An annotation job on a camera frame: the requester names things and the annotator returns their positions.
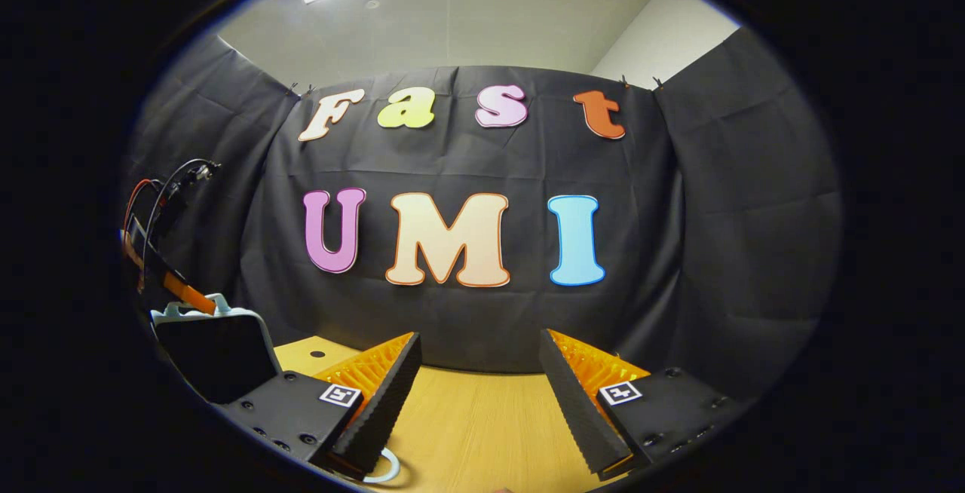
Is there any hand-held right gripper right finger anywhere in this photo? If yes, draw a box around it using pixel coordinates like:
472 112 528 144
538 329 746 480

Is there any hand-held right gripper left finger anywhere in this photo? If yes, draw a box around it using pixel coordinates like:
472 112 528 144
225 331 424 480

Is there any light blue suitcase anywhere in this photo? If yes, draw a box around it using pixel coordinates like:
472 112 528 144
149 293 401 485

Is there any black cable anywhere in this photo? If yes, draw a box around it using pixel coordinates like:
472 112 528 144
142 158 219 268

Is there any red cable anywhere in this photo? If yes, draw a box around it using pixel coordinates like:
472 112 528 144
122 178 163 253

